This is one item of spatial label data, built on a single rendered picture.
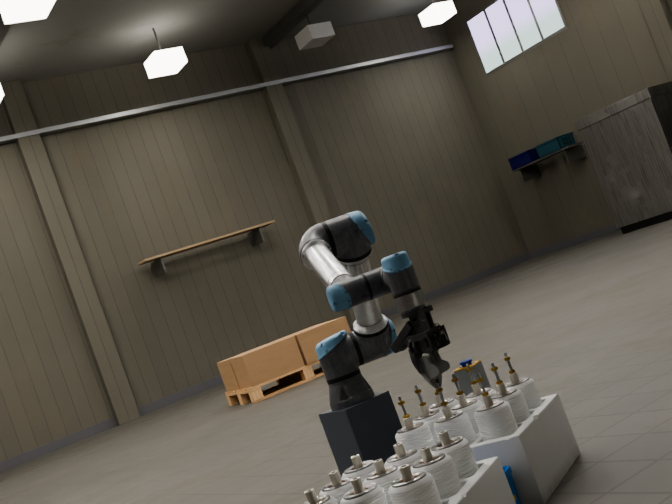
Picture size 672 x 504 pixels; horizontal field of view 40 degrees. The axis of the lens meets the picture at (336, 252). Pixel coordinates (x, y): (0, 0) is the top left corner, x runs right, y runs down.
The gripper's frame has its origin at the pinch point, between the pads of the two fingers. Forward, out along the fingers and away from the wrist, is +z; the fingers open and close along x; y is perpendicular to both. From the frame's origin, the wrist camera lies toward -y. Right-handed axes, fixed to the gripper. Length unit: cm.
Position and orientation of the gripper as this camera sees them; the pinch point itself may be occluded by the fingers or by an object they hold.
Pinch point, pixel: (434, 383)
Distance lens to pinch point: 247.7
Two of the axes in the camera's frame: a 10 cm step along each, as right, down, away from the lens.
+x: 7.2, -2.4, 6.5
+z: 3.5, 9.4, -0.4
